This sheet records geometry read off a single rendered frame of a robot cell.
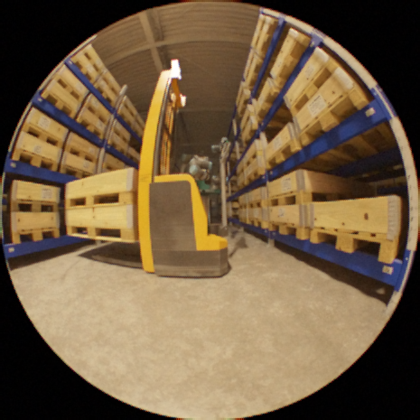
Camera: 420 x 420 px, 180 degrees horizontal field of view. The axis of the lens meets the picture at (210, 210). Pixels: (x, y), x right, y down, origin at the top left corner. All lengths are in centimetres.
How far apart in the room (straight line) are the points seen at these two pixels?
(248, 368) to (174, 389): 27
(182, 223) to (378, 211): 134
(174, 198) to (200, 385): 114
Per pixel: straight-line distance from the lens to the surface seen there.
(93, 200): 159
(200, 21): 743
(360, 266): 110
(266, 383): 61
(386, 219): 92
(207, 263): 112
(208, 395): 59
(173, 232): 109
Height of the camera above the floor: 58
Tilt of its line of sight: 1 degrees up
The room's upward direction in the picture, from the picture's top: 2 degrees counter-clockwise
